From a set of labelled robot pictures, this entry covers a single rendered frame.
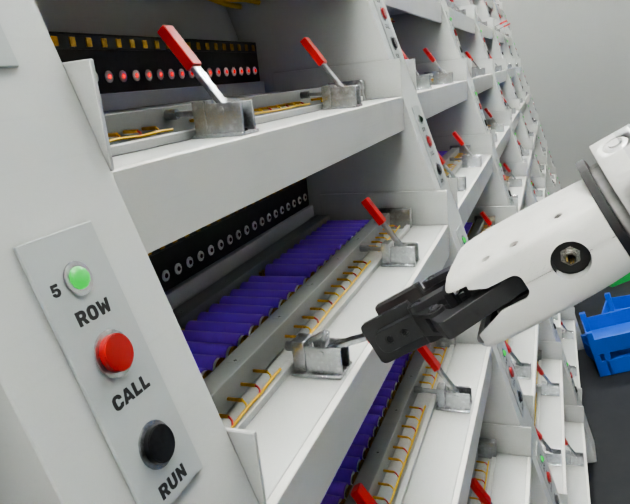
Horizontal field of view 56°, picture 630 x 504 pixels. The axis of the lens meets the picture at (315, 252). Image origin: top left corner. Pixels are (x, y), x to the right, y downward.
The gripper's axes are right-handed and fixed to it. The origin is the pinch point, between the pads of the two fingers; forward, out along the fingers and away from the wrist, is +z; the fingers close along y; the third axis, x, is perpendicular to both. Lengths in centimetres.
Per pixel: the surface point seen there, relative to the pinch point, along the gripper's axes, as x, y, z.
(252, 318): 5.2, 4.6, 13.9
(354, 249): 4.0, 24.4, 10.7
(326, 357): 0.5, -1.0, 6.2
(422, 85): 18, 69, 2
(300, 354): 1.5, -0.9, 8.1
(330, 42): 29, 45, 5
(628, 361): -87, 162, 11
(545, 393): -55, 96, 21
